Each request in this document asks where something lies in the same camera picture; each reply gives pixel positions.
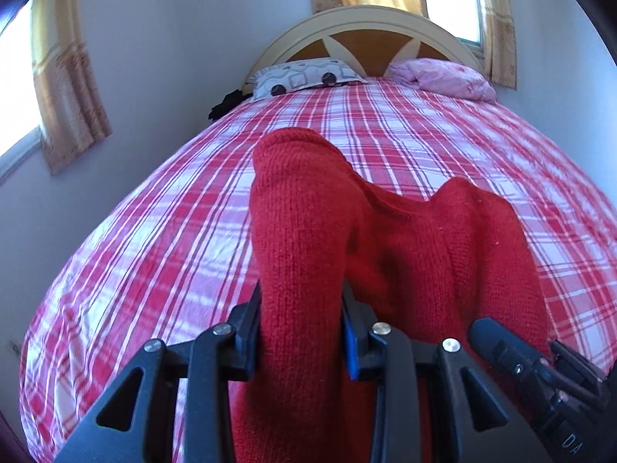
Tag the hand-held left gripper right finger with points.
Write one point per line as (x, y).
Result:
(350, 352)

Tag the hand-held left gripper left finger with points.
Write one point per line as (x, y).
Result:
(248, 342)

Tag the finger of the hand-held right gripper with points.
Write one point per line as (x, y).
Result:
(501, 347)

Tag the red knitted sweater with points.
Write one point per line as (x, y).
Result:
(299, 226)

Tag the red plaid bedsheet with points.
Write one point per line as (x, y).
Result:
(144, 251)

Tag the black cloth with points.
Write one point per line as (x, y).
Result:
(226, 103)

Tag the grey patterned pillow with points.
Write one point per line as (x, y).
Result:
(299, 75)

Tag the pink pillow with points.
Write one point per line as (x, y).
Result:
(443, 77)

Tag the cream wooden headboard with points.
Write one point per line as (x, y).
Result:
(366, 21)

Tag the window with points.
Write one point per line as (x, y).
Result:
(448, 0)
(17, 91)

